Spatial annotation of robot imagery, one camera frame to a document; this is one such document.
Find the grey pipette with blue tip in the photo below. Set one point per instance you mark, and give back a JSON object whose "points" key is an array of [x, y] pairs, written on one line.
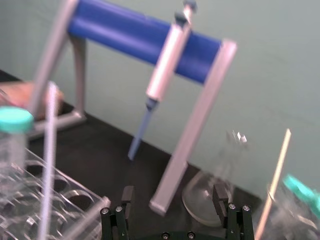
{"points": [[163, 70]]}

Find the clear acrylic tube rack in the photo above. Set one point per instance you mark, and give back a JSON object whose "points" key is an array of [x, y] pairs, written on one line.
{"points": [[72, 200]]}

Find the blue and grey pipette stand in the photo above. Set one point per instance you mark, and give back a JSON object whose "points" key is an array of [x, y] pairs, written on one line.
{"points": [[125, 32]]}

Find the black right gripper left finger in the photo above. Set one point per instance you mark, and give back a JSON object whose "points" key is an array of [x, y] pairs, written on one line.
{"points": [[112, 222]]}

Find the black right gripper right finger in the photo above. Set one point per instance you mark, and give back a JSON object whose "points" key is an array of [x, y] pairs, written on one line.
{"points": [[238, 222]]}

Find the grey pipette with dark cap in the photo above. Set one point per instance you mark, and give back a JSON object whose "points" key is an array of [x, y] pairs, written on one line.
{"points": [[189, 10]]}

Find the cream stirring rod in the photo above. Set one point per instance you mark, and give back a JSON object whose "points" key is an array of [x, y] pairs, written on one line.
{"points": [[277, 170]]}

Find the teal plastic cap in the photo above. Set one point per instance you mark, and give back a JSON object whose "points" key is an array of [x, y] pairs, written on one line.
{"points": [[300, 190]]}

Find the clear tube with teal cap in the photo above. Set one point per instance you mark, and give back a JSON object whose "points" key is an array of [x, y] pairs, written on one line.
{"points": [[15, 120]]}

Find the brown box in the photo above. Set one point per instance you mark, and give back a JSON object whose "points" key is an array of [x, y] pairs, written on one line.
{"points": [[22, 93]]}

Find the clear glass conical flask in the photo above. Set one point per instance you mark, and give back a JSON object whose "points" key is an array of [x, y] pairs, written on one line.
{"points": [[200, 197]]}

